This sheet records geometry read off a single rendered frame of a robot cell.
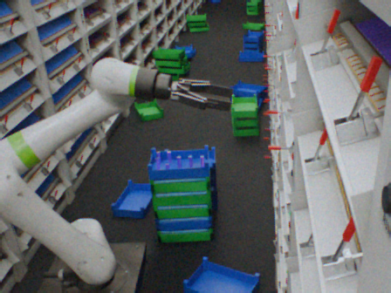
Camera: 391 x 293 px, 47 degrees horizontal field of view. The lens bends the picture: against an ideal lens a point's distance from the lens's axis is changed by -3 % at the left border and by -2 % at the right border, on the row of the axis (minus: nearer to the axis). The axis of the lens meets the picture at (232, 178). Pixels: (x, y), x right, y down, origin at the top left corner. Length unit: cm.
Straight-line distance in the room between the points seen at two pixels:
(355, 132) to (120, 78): 95
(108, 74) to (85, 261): 58
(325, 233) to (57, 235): 94
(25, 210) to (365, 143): 105
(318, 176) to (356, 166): 36
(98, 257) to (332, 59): 102
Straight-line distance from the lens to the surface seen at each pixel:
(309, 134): 95
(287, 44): 162
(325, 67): 73
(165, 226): 243
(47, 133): 146
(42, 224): 139
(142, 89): 134
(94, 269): 150
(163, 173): 226
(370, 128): 49
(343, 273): 60
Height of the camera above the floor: 153
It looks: 30 degrees down
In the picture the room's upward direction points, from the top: 2 degrees counter-clockwise
